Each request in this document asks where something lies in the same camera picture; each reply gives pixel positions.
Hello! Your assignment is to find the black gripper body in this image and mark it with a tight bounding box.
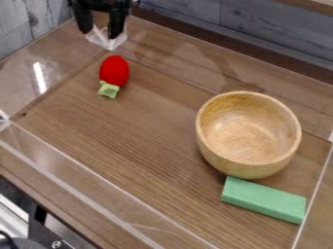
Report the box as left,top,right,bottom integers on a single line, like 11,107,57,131
68,0,132,15

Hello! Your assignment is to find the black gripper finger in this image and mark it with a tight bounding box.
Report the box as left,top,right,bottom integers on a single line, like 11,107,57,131
71,3,93,34
108,9,127,39

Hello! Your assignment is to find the red felt strawberry toy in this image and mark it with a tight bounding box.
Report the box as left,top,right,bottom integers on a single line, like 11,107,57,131
97,55,130,99

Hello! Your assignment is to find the light wooden bowl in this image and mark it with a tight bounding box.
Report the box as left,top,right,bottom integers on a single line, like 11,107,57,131
195,90,302,179

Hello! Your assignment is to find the green rectangular sponge block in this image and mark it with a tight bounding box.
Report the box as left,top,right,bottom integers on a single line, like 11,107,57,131
220,176,306,225

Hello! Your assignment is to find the clear acrylic corner bracket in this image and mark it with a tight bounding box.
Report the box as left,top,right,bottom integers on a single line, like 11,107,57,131
85,26,127,51

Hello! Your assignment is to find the clear acrylic front wall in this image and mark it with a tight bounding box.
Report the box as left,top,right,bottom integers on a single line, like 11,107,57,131
0,111,216,249

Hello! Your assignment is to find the black cable under table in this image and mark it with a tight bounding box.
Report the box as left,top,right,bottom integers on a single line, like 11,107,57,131
0,230,19,249

